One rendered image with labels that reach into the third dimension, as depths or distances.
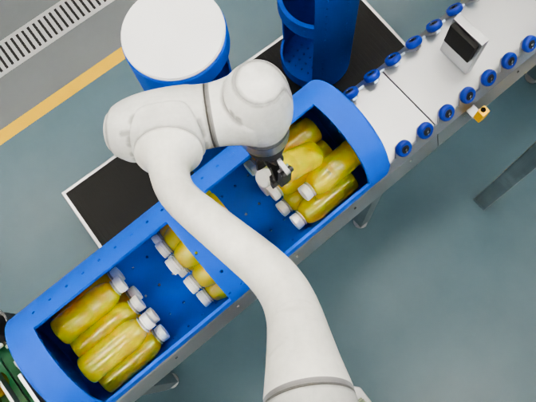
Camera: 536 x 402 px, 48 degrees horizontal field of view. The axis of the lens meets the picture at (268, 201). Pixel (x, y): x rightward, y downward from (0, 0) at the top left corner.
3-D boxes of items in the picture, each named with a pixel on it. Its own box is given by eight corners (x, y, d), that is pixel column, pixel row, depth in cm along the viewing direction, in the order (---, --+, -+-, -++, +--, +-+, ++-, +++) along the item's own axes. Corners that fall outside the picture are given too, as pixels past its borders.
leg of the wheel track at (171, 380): (182, 381, 237) (140, 388, 176) (170, 391, 236) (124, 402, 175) (172, 369, 238) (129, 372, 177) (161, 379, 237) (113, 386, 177)
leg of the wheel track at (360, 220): (370, 222, 249) (392, 178, 188) (360, 231, 248) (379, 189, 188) (360, 211, 250) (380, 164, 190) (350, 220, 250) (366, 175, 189)
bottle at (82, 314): (50, 333, 130) (112, 283, 132) (46, 317, 136) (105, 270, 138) (70, 350, 134) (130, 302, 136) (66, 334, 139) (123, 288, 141)
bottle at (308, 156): (302, 137, 140) (255, 157, 129) (325, 145, 136) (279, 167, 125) (300, 163, 143) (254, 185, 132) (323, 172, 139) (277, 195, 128)
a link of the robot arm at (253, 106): (288, 87, 102) (210, 100, 102) (285, 40, 87) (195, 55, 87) (298, 147, 99) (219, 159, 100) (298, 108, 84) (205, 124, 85)
